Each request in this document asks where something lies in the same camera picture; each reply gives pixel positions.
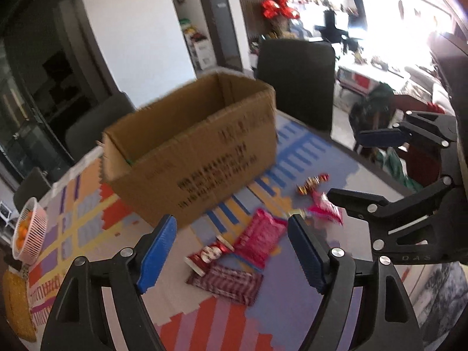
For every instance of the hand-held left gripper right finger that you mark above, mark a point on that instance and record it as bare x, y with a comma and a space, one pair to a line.
307, 252

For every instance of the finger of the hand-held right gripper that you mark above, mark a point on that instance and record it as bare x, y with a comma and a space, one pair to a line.
380, 137
365, 203

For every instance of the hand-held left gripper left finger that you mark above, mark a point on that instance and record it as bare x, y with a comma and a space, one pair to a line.
157, 252

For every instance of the magenta candy packet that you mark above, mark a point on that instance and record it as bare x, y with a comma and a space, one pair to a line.
325, 208

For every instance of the pink snack packet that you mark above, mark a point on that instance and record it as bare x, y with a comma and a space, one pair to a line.
261, 239

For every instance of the small red snack packet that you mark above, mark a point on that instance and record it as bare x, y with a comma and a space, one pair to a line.
206, 256

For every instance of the colourful candy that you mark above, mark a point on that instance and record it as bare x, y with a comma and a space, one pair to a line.
310, 184

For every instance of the maroon striped snack packet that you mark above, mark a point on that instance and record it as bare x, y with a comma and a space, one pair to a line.
226, 285

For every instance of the brown cardboard box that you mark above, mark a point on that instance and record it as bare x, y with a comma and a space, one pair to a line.
190, 161

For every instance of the dark green bag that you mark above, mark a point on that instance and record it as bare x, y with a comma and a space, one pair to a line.
373, 113

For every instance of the white low table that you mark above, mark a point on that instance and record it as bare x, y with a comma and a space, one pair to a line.
365, 78

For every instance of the grey patterned cloth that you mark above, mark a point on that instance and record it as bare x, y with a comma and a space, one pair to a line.
442, 299

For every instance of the dark grey dining chair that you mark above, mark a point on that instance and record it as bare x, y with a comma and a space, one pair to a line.
98, 124
31, 188
296, 84

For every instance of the white fruit basket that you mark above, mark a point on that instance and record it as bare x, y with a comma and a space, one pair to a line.
34, 234

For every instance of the pile of oranges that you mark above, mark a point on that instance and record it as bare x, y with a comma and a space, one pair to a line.
21, 234

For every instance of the wicker tissue box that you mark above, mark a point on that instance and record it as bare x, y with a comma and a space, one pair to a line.
18, 307

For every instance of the red foil balloons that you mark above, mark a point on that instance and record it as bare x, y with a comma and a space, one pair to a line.
279, 5

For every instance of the dark interior door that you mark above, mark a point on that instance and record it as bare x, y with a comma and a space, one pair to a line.
219, 22

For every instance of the shelf of toys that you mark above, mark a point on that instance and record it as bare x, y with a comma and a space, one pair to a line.
197, 45

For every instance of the black glass sliding door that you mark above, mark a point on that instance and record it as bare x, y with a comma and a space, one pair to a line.
44, 80

